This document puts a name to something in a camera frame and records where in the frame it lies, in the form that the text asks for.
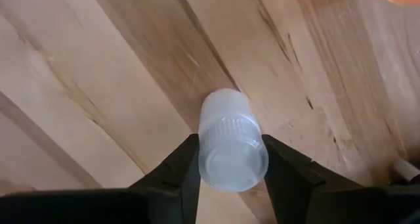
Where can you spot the white pill bottle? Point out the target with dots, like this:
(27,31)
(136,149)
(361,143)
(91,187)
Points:
(231,151)

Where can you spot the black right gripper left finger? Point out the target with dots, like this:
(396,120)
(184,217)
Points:
(164,197)

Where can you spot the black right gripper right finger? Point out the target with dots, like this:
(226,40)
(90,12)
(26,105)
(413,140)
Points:
(305,197)

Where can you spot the white cylindrical stub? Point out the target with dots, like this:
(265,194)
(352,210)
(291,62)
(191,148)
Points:
(405,169)

